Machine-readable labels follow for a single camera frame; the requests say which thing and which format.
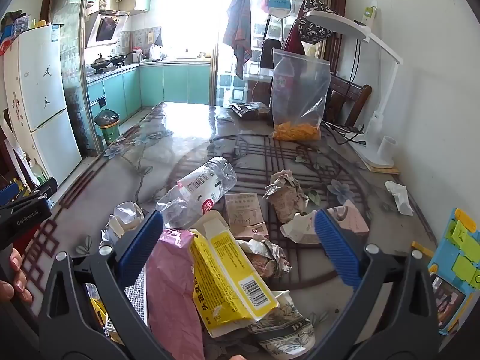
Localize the white tissue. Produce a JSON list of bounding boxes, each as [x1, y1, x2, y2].
[[384, 181, 414, 217]]

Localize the thin wooden board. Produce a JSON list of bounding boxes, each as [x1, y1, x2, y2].
[[362, 159, 401, 175]]

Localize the clear plastic bottle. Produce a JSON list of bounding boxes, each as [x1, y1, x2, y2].
[[155, 156, 238, 233]]

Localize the zip bag of orange snacks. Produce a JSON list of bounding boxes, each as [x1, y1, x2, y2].
[[271, 48, 331, 142]]

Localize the teal kitchen cabinets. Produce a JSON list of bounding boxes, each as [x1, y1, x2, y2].
[[87, 63, 212, 121]]

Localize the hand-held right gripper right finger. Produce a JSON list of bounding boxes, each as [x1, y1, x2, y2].
[[307, 208, 447, 360]]

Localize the foil wrapper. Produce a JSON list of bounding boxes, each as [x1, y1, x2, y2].
[[240, 234, 293, 280]]

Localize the black patterned hanging bag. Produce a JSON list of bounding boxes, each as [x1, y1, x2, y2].
[[292, 0, 334, 46]]

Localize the white refrigerator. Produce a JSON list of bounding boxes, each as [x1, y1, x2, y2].
[[3, 24, 83, 177]]

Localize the pink plastic bag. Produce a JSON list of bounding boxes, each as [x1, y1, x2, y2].
[[144, 229, 207, 360]]

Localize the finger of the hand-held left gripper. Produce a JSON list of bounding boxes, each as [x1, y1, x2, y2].
[[22, 178, 59, 205], [0, 184, 21, 207]]

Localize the white cup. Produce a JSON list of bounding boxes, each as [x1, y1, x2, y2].
[[377, 136, 398, 166]]

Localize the hanging plaid towel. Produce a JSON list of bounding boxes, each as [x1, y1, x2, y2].
[[222, 0, 253, 80]]

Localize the floral paper cup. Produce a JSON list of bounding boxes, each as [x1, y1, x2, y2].
[[247, 290, 316, 357]]

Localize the crumpled silver foil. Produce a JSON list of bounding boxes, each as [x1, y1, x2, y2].
[[100, 202, 145, 248]]

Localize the black cable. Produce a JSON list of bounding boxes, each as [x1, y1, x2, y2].
[[322, 122, 366, 146]]

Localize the crumpled brown paper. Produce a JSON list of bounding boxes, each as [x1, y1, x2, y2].
[[262, 170, 310, 224]]

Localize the white desk lamp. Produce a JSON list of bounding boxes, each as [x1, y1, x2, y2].
[[303, 10, 405, 169]]

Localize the yellow strip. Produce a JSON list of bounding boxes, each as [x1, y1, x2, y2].
[[411, 241, 437, 259]]

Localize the dark wooden chair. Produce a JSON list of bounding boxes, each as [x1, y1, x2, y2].
[[324, 73, 373, 128]]

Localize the range hood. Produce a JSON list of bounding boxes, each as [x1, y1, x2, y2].
[[85, 11, 130, 49]]

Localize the pile of small household goods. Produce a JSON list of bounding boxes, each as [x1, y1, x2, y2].
[[0, 9, 47, 42]]

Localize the person's left hand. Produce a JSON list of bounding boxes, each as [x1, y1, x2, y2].
[[0, 249, 33, 302]]

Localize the blue toy tablet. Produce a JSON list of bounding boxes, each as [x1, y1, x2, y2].
[[427, 207, 480, 336]]

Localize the yellow carton box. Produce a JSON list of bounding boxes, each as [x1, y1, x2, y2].
[[189, 210, 280, 338]]

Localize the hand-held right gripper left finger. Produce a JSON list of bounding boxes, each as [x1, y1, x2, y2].
[[37, 210, 177, 360]]

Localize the green trash bin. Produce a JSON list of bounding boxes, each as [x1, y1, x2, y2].
[[94, 109, 121, 147]]

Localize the dark red hanging garment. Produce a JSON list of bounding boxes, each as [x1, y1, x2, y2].
[[283, 19, 306, 57]]

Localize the pink strawberry snack box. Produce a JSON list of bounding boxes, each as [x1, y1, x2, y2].
[[281, 199, 370, 244]]

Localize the flat brown cardboard box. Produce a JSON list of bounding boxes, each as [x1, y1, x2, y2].
[[224, 193, 270, 239]]

